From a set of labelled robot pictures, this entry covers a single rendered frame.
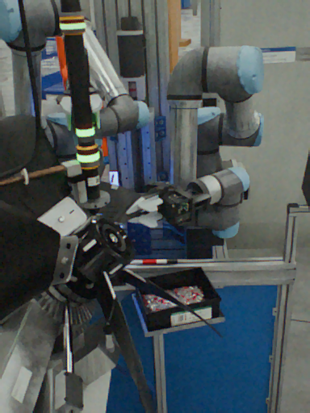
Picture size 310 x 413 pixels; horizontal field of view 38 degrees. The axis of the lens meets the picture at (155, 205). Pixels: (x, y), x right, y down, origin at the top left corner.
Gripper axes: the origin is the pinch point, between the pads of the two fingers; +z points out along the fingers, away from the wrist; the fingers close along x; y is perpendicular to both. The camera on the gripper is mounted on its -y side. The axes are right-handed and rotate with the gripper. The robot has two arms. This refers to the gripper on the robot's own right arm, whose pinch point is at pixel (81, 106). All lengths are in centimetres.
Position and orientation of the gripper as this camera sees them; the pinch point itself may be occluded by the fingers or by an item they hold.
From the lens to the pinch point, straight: 90.0
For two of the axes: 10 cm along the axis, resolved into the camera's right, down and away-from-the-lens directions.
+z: 1.5, 4.2, -8.9
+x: -9.9, 1.1, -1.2
